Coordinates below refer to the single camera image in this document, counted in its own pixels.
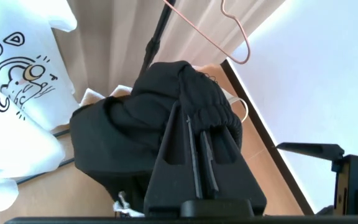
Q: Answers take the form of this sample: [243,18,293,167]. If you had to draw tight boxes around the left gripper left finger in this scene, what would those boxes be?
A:
[144,101,203,218]

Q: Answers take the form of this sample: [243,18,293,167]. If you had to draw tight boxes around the pink clothes hanger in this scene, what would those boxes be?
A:
[163,0,252,65]

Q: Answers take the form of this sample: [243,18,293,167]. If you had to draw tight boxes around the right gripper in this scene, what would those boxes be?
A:
[275,142,358,216]

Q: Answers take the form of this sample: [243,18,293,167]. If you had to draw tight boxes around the black clothes rack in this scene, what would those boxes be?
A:
[16,0,177,185]

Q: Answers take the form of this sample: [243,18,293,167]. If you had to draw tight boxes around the black garment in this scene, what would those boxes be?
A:
[69,60,244,218]

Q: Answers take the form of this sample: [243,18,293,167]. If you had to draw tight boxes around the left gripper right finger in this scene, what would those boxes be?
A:
[199,124,267,218]

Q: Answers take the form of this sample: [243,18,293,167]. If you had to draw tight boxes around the beige curtain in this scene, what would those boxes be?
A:
[53,0,287,103]

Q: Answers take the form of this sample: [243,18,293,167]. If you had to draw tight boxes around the white garment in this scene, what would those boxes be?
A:
[0,0,80,215]

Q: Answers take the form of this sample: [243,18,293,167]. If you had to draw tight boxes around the white laundry basket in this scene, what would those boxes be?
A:
[224,90,250,124]

